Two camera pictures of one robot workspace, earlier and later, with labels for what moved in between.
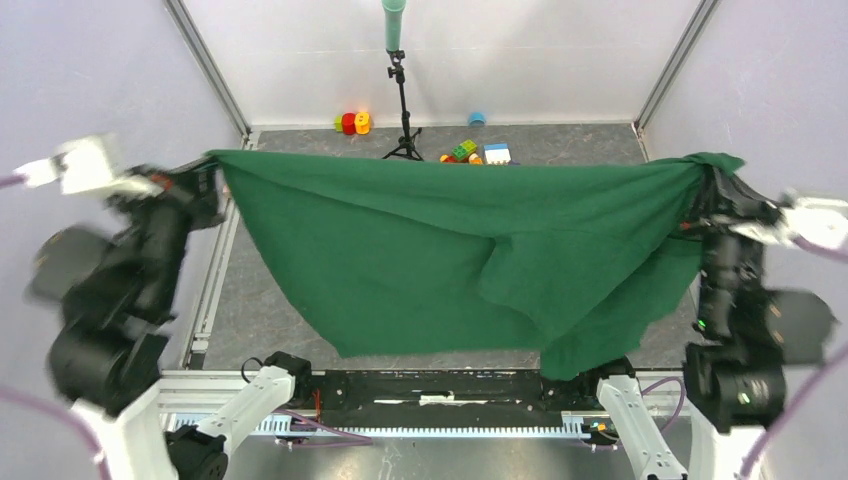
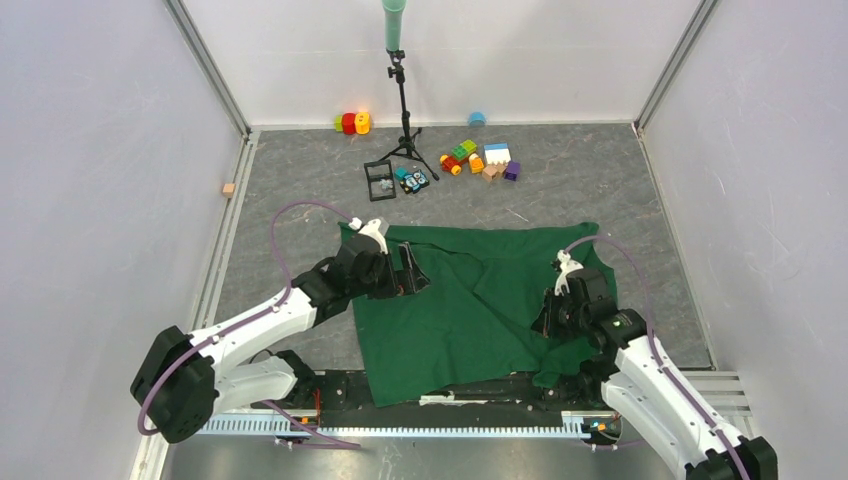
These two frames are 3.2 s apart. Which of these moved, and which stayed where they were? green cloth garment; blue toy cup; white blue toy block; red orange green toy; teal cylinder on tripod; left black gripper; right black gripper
Moved: left black gripper; right black gripper; green cloth garment
Stayed: teal cylinder on tripod; red orange green toy; blue toy cup; white blue toy block
